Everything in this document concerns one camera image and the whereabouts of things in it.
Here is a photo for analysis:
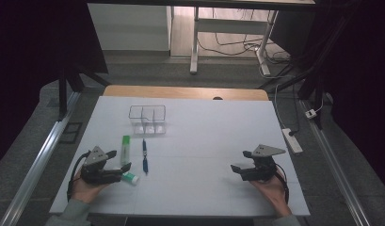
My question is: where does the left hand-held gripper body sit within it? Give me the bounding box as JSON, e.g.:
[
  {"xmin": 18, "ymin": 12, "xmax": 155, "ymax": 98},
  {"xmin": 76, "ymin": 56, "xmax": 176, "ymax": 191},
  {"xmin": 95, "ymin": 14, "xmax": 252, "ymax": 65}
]
[{"xmin": 80, "ymin": 145, "xmax": 123, "ymax": 186}]

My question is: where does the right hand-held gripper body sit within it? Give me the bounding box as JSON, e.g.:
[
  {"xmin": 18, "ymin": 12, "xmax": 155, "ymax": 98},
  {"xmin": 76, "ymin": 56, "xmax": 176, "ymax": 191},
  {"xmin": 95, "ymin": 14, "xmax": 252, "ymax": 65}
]
[{"xmin": 241, "ymin": 143, "xmax": 287, "ymax": 183}]

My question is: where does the white green glue stick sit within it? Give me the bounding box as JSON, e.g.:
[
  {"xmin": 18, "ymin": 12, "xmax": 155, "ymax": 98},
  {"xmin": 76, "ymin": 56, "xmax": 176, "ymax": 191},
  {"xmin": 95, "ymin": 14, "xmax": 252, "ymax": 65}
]
[{"xmin": 120, "ymin": 171, "xmax": 140, "ymax": 186}]

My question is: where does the blue pen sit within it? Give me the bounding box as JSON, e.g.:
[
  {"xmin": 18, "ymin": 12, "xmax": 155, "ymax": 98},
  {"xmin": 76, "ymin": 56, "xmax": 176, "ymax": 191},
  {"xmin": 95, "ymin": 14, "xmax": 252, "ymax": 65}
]
[{"xmin": 141, "ymin": 137, "xmax": 150, "ymax": 174}]

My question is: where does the clear plastic organizer box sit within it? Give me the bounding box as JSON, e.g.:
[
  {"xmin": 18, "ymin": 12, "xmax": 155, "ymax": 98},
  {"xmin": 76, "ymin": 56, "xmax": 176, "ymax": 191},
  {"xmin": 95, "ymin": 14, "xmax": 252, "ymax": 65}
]
[{"xmin": 128, "ymin": 105, "xmax": 168, "ymax": 136}]

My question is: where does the person's left hand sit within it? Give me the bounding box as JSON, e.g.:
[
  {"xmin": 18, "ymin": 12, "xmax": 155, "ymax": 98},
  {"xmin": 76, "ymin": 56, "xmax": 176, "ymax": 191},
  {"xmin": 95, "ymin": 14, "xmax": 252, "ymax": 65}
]
[{"xmin": 70, "ymin": 175, "xmax": 110, "ymax": 204}]

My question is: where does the person's right hand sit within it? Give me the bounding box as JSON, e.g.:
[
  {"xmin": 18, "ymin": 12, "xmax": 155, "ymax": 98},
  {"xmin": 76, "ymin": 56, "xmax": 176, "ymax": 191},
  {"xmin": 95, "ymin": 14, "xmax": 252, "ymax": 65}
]
[{"xmin": 249, "ymin": 170, "xmax": 293, "ymax": 218}]

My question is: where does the white table cover board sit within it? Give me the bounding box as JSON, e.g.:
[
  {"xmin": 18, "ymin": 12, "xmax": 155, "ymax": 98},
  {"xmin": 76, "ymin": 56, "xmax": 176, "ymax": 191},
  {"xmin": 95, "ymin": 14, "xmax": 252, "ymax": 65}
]
[{"xmin": 49, "ymin": 95, "xmax": 311, "ymax": 218}]

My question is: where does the white power strip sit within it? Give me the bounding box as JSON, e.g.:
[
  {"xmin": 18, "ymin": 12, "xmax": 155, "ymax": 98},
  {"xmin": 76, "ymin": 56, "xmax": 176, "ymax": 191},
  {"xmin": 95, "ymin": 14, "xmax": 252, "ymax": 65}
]
[{"xmin": 281, "ymin": 127, "xmax": 304, "ymax": 154}]

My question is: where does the black floor grate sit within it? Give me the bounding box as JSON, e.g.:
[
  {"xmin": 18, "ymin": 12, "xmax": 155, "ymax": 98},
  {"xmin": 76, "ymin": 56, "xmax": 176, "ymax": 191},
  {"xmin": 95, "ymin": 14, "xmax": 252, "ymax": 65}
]
[{"xmin": 59, "ymin": 121, "xmax": 84, "ymax": 145}]

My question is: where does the black metal stand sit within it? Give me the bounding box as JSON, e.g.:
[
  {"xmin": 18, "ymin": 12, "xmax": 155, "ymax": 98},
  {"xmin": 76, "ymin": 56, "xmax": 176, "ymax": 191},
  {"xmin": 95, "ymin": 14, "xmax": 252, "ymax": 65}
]
[
  {"xmin": 56, "ymin": 62, "xmax": 111, "ymax": 121},
  {"xmin": 259, "ymin": 31, "xmax": 326, "ymax": 130}
]

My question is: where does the black curtain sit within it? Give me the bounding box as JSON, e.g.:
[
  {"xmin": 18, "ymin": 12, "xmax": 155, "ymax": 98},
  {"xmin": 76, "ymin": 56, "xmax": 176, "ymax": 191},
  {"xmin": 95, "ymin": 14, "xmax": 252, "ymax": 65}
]
[
  {"xmin": 0, "ymin": 0, "xmax": 109, "ymax": 170},
  {"xmin": 315, "ymin": 0, "xmax": 385, "ymax": 192}
]

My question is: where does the white cabinet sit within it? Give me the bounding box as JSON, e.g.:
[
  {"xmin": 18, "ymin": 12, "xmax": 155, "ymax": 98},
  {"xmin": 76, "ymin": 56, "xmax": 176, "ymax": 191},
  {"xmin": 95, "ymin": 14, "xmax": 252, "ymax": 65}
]
[{"xmin": 87, "ymin": 3, "xmax": 174, "ymax": 53}]

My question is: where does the desk with white legs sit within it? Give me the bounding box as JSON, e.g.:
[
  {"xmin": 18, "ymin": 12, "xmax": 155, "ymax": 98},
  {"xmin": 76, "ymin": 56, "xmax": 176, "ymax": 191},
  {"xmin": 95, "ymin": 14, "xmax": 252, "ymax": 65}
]
[{"xmin": 86, "ymin": 0, "xmax": 316, "ymax": 76}]

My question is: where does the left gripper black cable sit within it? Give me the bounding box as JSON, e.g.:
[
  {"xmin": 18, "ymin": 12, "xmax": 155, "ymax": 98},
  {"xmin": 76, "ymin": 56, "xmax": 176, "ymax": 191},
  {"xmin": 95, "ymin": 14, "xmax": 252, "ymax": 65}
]
[{"xmin": 66, "ymin": 150, "xmax": 92, "ymax": 202}]

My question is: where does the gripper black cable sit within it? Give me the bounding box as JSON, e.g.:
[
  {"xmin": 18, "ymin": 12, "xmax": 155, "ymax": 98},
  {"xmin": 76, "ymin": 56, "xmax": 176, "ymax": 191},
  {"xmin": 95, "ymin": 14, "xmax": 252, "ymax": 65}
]
[
  {"xmin": 66, "ymin": 150, "xmax": 92, "ymax": 202},
  {"xmin": 274, "ymin": 163, "xmax": 291, "ymax": 205}
]

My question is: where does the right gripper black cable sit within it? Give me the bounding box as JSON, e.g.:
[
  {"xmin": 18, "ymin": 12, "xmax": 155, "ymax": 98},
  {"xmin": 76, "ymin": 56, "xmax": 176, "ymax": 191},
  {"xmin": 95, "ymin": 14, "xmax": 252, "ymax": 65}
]
[{"xmin": 274, "ymin": 163, "xmax": 291, "ymax": 205}]

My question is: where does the black power cable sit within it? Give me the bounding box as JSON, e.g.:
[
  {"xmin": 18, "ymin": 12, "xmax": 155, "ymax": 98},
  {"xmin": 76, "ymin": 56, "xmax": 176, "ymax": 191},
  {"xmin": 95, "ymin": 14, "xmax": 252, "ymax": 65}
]
[{"xmin": 287, "ymin": 83, "xmax": 302, "ymax": 137}]

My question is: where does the white power strip cable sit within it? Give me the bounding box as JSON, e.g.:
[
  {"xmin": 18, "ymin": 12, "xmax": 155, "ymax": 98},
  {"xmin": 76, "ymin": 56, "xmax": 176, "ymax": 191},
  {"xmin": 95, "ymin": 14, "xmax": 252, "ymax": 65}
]
[{"xmin": 273, "ymin": 82, "xmax": 287, "ymax": 130}]

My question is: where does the aluminium floor rail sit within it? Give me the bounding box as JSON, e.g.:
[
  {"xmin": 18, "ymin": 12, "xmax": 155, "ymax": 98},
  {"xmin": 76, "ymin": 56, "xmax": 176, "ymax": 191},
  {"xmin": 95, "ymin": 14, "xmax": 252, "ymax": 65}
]
[
  {"xmin": 0, "ymin": 90, "xmax": 83, "ymax": 226},
  {"xmin": 298, "ymin": 99, "xmax": 372, "ymax": 226}
]

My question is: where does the bundle of floor cables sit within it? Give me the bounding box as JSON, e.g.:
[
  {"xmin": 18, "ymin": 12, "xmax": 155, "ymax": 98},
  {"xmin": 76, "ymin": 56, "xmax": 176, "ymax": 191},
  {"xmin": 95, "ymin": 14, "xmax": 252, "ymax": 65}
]
[{"xmin": 198, "ymin": 31, "xmax": 292, "ymax": 79}]

